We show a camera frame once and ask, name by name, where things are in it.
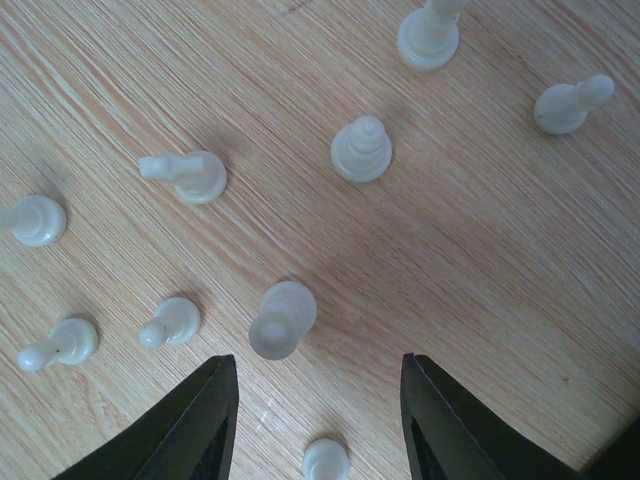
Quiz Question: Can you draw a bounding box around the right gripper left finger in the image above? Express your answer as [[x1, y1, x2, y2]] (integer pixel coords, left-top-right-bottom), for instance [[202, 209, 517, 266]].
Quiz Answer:
[[57, 355, 239, 480]]

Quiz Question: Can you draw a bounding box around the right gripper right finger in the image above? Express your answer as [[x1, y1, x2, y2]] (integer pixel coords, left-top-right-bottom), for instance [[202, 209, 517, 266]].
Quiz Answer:
[[400, 353, 639, 480]]

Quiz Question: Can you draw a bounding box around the white chess piece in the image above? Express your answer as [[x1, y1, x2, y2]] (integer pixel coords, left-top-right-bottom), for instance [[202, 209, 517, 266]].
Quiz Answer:
[[533, 74, 615, 135], [138, 151, 227, 205], [1, 195, 67, 248], [249, 281, 318, 360], [397, 0, 469, 72], [301, 439, 350, 480], [331, 116, 392, 183], [138, 296, 201, 349], [17, 318, 98, 372]]

